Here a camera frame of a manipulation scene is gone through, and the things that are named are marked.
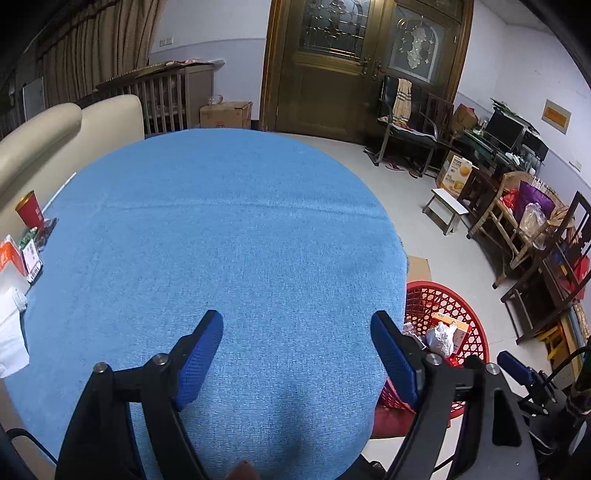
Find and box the white plastic bag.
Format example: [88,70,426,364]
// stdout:
[425,323,454,359]

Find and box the person's left hand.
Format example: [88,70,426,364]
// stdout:
[226,461,260,480]

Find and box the orange box in basket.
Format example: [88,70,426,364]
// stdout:
[432,312,472,353]

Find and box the flat cardboard sheet on floor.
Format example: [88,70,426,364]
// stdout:
[407,255,432,283]

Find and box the red plastic mesh basket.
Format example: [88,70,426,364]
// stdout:
[372,280,490,439]

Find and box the blue round tablecloth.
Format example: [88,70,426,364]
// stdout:
[6,129,408,479]

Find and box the white small stool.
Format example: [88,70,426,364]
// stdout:
[421,187,470,236]

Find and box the wooden armchair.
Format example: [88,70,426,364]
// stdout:
[467,171,568,289]

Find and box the purple cushion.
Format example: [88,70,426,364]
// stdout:
[514,180,555,227]

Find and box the orange fruit carton box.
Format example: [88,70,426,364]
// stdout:
[436,151,474,198]

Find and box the small white barcode box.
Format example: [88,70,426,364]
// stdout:
[21,239,43,284]

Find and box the white tissue paper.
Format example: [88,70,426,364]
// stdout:
[0,282,30,379]

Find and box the black metal chair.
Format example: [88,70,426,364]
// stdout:
[369,75,441,177]

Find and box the orange white tissue pack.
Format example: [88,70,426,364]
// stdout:
[0,235,29,294]

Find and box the red paper cup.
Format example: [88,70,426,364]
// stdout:
[15,190,45,229]

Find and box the black computer monitor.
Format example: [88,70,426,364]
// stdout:
[484,110,527,152]

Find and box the wooden slatted crib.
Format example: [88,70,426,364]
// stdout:
[92,61,214,137]

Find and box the beige leather sofa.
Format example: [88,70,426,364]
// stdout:
[0,95,144,238]

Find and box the brown wooden double door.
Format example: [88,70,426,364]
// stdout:
[259,1,475,143]

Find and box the beige striped curtain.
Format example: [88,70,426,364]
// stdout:
[36,0,166,107]

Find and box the black cable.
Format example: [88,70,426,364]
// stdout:
[4,427,59,464]

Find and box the brown cardboard box by wall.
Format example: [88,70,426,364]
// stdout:
[199,101,252,129]

